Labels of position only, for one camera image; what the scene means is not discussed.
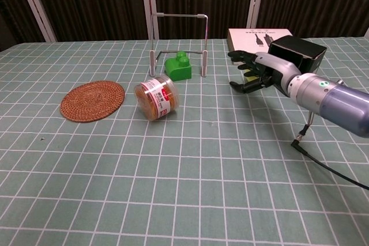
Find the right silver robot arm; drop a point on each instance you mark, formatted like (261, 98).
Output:
(328, 99)

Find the green toy building block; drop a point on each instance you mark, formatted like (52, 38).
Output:
(178, 67)

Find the black cardboard box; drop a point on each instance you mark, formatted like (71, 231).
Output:
(299, 53)

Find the round woven rattan coaster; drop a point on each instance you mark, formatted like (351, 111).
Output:
(92, 101)

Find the white product box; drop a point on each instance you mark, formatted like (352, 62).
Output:
(253, 38)

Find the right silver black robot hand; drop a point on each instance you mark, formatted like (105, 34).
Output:
(261, 68)

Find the clear plastic jar red label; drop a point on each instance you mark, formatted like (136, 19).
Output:
(157, 97)

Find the green checkered tablecloth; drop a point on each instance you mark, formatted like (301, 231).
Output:
(161, 153)

